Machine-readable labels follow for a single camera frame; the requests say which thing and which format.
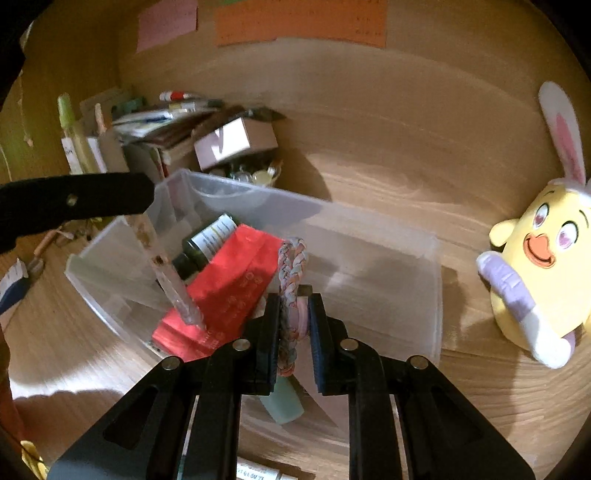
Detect white labelled tube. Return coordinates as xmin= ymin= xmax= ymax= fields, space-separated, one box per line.
xmin=235 ymin=457 xmax=319 ymax=480

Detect white green label tube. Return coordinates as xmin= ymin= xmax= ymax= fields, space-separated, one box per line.
xmin=61 ymin=136 xmax=88 ymax=175

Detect white blue device box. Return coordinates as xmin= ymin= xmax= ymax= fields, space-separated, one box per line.
xmin=0 ymin=258 xmax=31 ymax=315

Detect yellow chick plush toy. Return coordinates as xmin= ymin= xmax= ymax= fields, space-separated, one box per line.
xmin=476 ymin=82 xmax=591 ymax=369

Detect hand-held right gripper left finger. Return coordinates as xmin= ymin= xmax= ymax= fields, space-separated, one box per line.
xmin=46 ymin=293 xmax=282 ymax=480

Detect cardboard box white label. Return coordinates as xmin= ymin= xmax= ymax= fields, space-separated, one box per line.
xmin=193 ymin=115 xmax=279 ymax=171

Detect clear plastic pen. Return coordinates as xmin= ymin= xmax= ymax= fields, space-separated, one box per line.
xmin=134 ymin=215 xmax=204 ymax=326

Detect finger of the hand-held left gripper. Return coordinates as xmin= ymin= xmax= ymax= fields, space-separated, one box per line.
xmin=0 ymin=173 xmax=155 ymax=254

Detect red foil packet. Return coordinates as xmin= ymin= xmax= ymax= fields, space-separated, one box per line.
xmin=152 ymin=224 xmax=284 ymax=363

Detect dark green spray bottle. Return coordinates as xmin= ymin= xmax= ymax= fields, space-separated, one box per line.
xmin=173 ymin=213 xmax=238 ymax=280

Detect stack of booklets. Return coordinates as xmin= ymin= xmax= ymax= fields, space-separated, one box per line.
xmin=113 ymin=104 xmax=241 ymax=153

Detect braided multicolour bracelet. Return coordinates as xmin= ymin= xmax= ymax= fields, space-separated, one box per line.
xmin=276 ymin=237 xmax=310 ymax=377

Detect orange sticky note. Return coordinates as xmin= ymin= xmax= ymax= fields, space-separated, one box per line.
xmin=215 ymin=0 xmax=387 ymax=48

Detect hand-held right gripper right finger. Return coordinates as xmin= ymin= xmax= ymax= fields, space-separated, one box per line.
xmin=308 ymin=293 xmax=536 ymax=480

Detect yellow crumpled item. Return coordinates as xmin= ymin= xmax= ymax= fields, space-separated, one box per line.
xmin=21 ymin=440 xmax=49 ymax=480

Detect pale teal small bottle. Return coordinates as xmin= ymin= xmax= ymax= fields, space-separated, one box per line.
xmin=259 ymin=376 xmax=303 ymax=423

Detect clear plastic storage box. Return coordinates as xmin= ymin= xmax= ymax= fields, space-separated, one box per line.
xmin=65 ymin=168 xmax=444 ymax=370

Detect pink sticky note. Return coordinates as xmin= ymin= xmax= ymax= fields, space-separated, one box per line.
xmin=137 ymin=0 xmax=199 ymax=53

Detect beige cardboard cards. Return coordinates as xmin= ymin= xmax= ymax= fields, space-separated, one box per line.
xmin=78 ymin=88 xmax=134 ymax=134

